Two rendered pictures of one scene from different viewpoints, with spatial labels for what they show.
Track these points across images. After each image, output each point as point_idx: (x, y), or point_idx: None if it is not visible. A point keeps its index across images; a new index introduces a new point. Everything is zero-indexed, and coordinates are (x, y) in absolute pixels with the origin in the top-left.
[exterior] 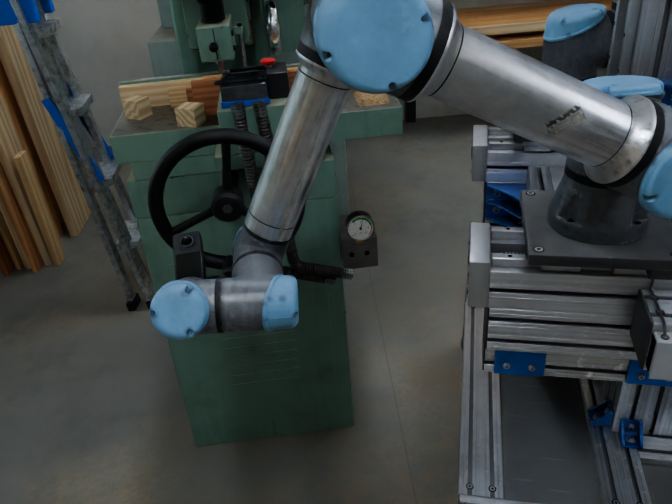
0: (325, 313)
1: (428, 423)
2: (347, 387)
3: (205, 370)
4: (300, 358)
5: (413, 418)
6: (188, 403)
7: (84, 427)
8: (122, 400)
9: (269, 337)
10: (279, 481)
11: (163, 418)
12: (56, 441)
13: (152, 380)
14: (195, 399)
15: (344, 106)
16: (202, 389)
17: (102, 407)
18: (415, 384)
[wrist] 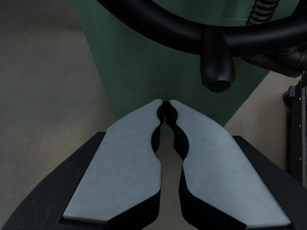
0: (240, 85)
1: (260, 146)
2: (223, 124)
3: (130, 104)
4: (202, 107)
5: (251, 140)
6: (117, 117)
7: (59, 104)
8: (82, 90)
9: (185, 93)
10: (167, 168)
11: (103, 108)
12: (43, 111)
13: (99, 80)
14: (122, 115)
15: None
16: (127, 112)
17: (70, 93)
18: (252, 115)
